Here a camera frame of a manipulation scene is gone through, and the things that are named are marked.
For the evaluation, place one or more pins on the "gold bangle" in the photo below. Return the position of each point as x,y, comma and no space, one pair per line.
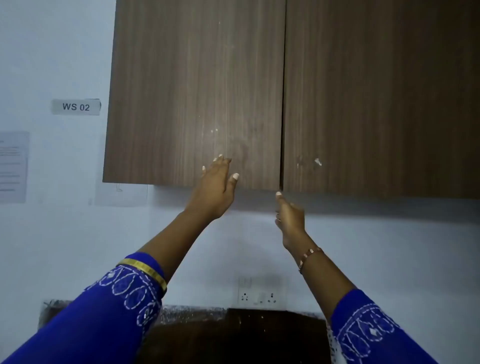
144,267

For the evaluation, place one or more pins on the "grey wall label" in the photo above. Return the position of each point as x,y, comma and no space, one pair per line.
75,107

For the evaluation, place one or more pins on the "person's right forearm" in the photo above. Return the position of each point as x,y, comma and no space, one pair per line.
326,281

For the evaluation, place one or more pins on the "white wall socket plate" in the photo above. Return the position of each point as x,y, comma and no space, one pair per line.
261,291

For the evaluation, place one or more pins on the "person's right hand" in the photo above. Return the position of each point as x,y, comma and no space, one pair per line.
292,225

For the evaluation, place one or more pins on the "person's left forearm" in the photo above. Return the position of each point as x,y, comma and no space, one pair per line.
176,243

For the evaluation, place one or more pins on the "printed paper sheet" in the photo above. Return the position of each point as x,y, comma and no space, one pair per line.
13,168

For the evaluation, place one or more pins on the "person's left hand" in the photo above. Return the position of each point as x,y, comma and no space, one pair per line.
213,191

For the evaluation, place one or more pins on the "brown wooden cabinet door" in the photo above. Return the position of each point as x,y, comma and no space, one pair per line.
187,75
393,112

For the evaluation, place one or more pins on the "brown wooden cabinet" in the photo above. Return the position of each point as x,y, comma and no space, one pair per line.
337,37

